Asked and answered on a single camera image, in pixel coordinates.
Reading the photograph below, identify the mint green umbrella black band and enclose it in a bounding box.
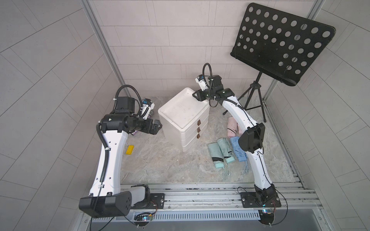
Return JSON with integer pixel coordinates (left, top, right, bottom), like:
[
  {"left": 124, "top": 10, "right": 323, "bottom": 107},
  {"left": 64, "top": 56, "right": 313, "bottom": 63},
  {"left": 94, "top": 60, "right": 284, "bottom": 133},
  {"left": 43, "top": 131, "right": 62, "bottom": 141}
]
[{"left": 208, "top": 143, "right": 225, "bottom": 168}]

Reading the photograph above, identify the left circuit board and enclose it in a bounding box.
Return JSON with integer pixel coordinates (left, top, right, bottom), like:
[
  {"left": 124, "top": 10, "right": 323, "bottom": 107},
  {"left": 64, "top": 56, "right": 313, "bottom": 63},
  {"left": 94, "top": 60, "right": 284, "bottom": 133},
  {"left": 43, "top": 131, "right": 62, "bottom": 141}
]
[{"left": 134, "top": 212, "right": 155, "bottom": 222}]

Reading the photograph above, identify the white drawer cabinet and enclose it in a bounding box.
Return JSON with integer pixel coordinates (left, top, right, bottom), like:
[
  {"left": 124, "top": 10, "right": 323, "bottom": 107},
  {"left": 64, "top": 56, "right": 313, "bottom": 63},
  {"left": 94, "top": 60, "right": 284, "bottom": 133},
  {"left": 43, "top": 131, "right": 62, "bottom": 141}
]
[{"left": 158, "top": 88, "right": 210, "bottom": 152}]

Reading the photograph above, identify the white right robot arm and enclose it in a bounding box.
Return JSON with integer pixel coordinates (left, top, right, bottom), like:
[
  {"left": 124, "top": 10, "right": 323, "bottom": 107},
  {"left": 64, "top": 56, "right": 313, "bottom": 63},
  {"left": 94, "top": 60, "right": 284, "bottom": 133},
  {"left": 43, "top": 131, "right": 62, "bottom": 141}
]
[{"left": 192, "top": 89, "right": 281, "bottom": 208}]

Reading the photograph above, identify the circuit board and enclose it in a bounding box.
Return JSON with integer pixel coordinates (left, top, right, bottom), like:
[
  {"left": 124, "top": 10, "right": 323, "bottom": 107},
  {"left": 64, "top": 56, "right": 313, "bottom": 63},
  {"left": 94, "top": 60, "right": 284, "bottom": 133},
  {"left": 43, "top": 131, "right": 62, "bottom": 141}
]
[
  {"left": 134, "top": 212, "right": 155, "bottom": 222},
  {"left": 258, "top": 209, "right": 275, "bottom": 226}
]

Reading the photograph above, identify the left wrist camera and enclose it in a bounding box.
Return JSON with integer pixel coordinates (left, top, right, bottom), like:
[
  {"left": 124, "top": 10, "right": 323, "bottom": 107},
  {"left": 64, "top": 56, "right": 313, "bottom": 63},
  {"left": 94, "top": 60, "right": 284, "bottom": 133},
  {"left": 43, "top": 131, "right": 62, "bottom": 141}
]
[{"left": 140, "top": 98, "right": 155, "bottom": 120}]

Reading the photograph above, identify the pink folded umbrella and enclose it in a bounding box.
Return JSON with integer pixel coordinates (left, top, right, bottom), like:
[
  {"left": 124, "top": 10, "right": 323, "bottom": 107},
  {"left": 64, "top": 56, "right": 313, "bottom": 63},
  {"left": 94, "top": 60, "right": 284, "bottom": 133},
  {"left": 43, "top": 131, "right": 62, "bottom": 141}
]
[
  {"left": 227, "top": 117, "right": 238, "bottom": 138},
  {"left": 237, "top": 124, "right": 244, "bottom": 136}
]

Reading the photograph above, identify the yellow flat block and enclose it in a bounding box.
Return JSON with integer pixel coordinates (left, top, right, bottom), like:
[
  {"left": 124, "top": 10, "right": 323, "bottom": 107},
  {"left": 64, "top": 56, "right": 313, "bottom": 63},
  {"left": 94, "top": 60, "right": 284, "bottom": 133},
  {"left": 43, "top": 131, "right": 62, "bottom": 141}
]
[{"left": 126, "top": 145, "right": 135, "bottom": 155}]

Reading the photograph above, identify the pink folded umbrella right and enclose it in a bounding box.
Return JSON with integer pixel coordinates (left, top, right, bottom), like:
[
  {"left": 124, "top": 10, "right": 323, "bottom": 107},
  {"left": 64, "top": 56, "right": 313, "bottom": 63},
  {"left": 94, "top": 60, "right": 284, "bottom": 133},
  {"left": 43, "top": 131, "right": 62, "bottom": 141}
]
[{"left": 237, "top": 124, "right": 244, "bottom": 136}]

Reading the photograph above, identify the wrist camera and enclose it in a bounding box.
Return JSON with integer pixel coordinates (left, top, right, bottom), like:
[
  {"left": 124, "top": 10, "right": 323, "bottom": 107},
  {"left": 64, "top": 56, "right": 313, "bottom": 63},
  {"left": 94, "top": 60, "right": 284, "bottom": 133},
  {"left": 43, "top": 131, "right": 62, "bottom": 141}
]
[
  {"left": 195, "top": 75, "right": 209, "bottom": 91},
  {"left": 140, "top": 98, "right": 155, "bottom": 120}
]

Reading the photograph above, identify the pink folded umbrella left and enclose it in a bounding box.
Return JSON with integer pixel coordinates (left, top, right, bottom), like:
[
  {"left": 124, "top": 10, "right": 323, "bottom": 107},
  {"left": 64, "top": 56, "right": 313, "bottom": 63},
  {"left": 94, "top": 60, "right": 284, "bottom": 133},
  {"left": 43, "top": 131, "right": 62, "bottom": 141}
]
[{"left": 227, "top": 117, "right": 238, "bottom": 138}]

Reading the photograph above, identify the blue folded umbrella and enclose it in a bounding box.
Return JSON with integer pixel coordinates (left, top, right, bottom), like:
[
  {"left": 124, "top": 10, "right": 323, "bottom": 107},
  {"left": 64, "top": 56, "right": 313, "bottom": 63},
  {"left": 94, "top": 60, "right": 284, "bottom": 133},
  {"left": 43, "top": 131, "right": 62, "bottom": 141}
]
[{"left": 230, "top": 136, "right": 247, "bottom": 162}]

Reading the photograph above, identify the black music stand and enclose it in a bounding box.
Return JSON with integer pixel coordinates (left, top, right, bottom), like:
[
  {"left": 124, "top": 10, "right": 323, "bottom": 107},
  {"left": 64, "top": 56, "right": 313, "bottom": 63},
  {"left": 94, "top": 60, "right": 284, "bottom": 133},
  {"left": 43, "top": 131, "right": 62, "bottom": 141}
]
[{"left": 222, "top": 2, "right": 336, "bottom": 123}]

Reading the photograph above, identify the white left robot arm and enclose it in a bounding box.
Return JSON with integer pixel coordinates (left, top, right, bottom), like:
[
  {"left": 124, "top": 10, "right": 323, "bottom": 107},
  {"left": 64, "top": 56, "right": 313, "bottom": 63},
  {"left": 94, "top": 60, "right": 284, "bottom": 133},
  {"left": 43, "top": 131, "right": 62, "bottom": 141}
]
[{"left": 79, "top": 85, "right": 162, "bottom": 218}]

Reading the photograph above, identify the right circuit board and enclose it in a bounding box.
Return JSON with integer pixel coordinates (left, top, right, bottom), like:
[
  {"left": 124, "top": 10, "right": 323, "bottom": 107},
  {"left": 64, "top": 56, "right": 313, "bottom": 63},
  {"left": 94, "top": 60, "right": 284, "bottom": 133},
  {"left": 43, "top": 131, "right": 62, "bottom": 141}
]
[{"left": 258, "top": 209, "right": 275, "bottom": 226}]

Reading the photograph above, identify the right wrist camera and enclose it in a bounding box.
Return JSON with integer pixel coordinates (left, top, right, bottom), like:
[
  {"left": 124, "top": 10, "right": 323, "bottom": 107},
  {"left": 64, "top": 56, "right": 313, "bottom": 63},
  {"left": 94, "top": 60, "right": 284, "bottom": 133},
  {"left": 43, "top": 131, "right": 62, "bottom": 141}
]
[{"left": 195, "top": 75, "right": 209, "bottom": 91}]

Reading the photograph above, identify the aluminium rail base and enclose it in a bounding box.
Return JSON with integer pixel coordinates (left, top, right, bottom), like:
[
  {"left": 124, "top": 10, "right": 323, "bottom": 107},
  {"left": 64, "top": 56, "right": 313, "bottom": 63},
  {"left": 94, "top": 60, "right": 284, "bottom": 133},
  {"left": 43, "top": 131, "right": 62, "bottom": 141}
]
[{"left": 109, "top": 182, "right": 323, "bottom": 226}]

